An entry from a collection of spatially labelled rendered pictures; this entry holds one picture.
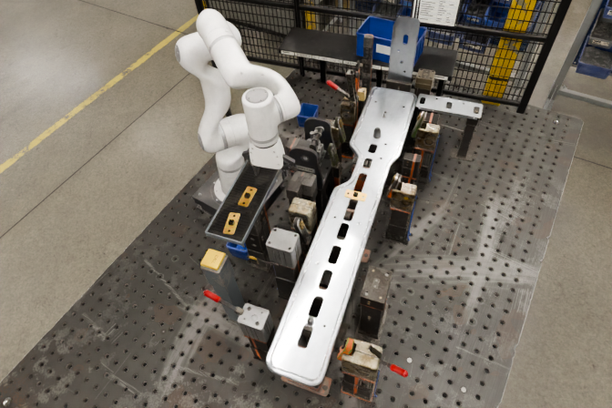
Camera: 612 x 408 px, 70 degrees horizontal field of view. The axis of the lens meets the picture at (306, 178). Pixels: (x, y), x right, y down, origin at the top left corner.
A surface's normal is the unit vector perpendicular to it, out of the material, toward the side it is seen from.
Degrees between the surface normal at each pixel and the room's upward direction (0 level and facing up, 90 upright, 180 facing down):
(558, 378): 0
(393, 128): 0
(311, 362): 0
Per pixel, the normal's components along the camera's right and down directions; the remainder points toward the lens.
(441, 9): -0.34, 0.74
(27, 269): -0.07, -0.63
